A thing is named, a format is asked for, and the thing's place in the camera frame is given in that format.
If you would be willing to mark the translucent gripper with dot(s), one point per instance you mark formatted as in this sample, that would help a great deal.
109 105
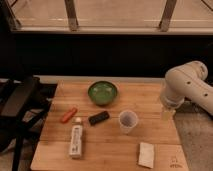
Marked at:
167 113

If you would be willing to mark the clear plastic cup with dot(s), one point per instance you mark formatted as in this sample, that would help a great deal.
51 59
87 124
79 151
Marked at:
127 120

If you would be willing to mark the black rectangular block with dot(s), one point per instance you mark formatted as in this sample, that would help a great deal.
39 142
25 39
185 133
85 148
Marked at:
100 117

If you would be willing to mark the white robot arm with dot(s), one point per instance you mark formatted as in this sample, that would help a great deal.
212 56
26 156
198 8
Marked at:
186 81

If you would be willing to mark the green ceramic bowl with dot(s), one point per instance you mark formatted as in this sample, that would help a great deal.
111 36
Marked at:
102 93

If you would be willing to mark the orange carrot toy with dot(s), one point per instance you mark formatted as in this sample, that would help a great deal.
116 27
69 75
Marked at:
68 115

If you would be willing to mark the white bottle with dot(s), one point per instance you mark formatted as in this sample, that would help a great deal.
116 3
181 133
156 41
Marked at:
75 150

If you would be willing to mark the black chair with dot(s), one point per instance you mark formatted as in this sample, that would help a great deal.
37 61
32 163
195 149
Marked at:
26 105

